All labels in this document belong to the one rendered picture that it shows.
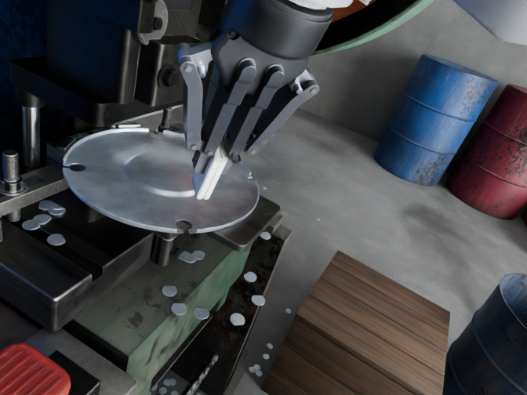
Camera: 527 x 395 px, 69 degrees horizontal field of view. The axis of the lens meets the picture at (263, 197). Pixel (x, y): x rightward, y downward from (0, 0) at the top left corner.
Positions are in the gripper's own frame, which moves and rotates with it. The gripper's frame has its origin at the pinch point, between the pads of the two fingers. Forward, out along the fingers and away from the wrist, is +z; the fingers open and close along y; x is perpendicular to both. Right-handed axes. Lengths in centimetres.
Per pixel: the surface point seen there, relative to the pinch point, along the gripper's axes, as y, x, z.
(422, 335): 78, -12, 54
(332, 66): 211, 248, 129
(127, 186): -5.8, 8.7, 14.5
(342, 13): 31.7, 35.5, -5.0
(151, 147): -0.6, 20.2, 18.4
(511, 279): 121, -2, 46
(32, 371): -15.8, -15.6, 8.4
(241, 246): 6.9, -3.7, 10.7
